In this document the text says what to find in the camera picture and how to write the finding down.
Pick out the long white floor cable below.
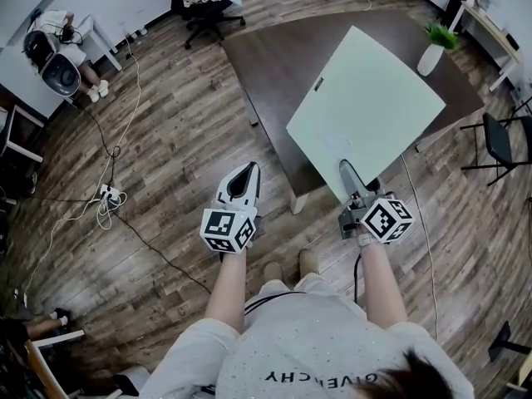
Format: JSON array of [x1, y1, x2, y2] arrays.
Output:
[[400, 153, 441, 343]]

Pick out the thin white cable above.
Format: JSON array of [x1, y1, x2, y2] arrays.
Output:
[[17, 155, 114, 303]]

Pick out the person's right forearm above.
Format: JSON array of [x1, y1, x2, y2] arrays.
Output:
[[359, 241, 411, 331]]

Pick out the person's right leg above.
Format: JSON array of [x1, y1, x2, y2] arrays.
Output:
[[296, 272, 328, 291]]

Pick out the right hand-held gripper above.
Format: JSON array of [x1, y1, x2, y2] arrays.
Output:
[[337, 159, 416, 247]]

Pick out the black floor cable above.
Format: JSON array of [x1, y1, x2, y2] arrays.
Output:
[[71, 99, 122, 191], [109, 204, 214, 296]]

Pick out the white round appliance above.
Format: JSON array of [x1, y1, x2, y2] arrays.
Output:
[[22, 30, 82, 98]]

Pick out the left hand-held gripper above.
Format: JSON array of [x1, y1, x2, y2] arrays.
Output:
[[199, 161, 263, 257]]

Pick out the green plant in white vase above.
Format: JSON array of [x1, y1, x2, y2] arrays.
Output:
[[416, 21, 459, 78]]

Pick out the black folding chair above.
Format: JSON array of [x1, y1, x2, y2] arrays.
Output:
[[459, 111, 532, 187]]

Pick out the black office chair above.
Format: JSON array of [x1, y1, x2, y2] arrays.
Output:
[[148, 0, 247, 51]]

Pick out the person's left shoe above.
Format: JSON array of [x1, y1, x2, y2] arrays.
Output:
[[263, 261, 284, 283]]

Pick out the person's shoe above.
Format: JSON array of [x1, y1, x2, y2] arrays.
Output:
[[298, 248, 322, 277], [263, 261, 284, 283]]

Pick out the coiled white cable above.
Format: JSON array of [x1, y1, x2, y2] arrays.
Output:
[[96, 190, 129, 231]]

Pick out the person's grey t-shirt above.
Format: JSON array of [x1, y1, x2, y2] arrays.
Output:
[[138, 279, 475, 399]]

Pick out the white power strip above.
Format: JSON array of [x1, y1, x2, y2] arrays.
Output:
[[98, 183, 125, 202]]

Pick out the white wall outlet cable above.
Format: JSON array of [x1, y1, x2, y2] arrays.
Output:
[[96, 34, 143, 191]]

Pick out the white metal table frame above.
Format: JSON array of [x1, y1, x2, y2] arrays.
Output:
[[0, 103, 46, 165]]

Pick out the black stand base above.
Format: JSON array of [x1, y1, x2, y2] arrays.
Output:
[[487, 319, 532, 364]]

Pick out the light wooden table white legs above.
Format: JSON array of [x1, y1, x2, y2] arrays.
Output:
[[446, 1, 524, 94]]

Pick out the person's left forearm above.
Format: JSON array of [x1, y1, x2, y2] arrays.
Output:
[[204, 250, 249, 335]]

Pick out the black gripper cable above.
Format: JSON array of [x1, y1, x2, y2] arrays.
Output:
[[352, 251, 366, 306]]

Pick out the wooden table white frame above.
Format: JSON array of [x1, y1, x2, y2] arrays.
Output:
[[23, 328, 87, 399]]

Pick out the person's right shoe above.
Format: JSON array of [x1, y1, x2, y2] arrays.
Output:
[[298, 248, 322, 277]]

